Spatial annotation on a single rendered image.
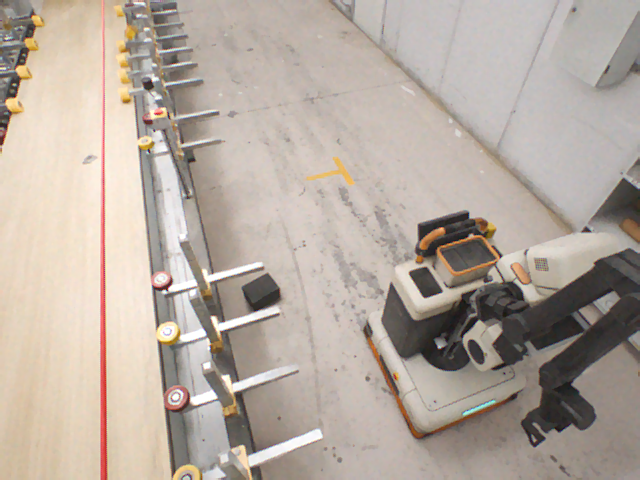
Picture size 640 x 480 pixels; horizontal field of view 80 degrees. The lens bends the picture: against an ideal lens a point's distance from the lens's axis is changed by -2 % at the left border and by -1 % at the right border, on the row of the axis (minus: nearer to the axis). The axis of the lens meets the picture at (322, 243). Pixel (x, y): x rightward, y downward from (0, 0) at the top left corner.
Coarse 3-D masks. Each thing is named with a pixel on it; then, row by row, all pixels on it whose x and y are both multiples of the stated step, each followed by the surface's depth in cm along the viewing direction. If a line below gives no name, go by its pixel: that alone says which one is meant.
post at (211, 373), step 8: (208, 360) 111; (208, 368) 109; (216, 368) 114; (208, 376) 110; (216, 376) 112; (216, 384) 116; (224, 384) 122; (216, 392) 120; (224, 392) 122; (224, 400) 127; (232, 400) 131
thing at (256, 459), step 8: (312, 432) 125; (320, 432) 125; (296, 440) 123; (304, 440) 123; (312, 440) 123; (320, 440) 126; (272, 448) 122; (280, 448) 122; (288, 448) 122; (296, 448) 122; (248, 456) 120; (256, 456) 120; (264, 456) 120; (272, 456) 120; (256, 464) 120; (208, 472) 117; (216, 472) 118
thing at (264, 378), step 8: (280, 368) 141; (288, 368) 141; (296, 368) 141; (256, 376) 139; (264, 376) 139; (272, 376) 139; (280, 376) 139; (232, 384) 137; (240, 384) 137; (248, 384) 137; (256, 384) 137; (208, 392) 135; (240, 392) 137; (192, 400) 133; (200, 400) 133; (208, 400) 133; (216, 400) 135; (192, 408) 133
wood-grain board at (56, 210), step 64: (64, 0) 359; (64, 64) 276; (128, 64) 276; (64, 128) 224; (128, 128) 224; (0, 192) 189; (64, 192) 189; (128, 192) 189; (0, 256) 163; (64, 256) 163; (128, 256) 163; (0, 320) 144; (64, 320) 144; (128, 320) 144; (0, 384) 128; (64, 384) 129; (128, 384) 129; (0, 448) 116; (64, 448) 116; (128, 448) 116
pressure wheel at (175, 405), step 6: (168, 390) 127; (174, 390) 127; (180, 390) 127; (186, 390) 127; (168, 396) 126; (174, 396) 125; (180, 396) 126; (186, 396) 126; (168, 402) 124; (174, 402) 125; (180, 402) 124; (186, 402) 125; (168, 408) 123; (174, 408) 123; (180, 408) 124
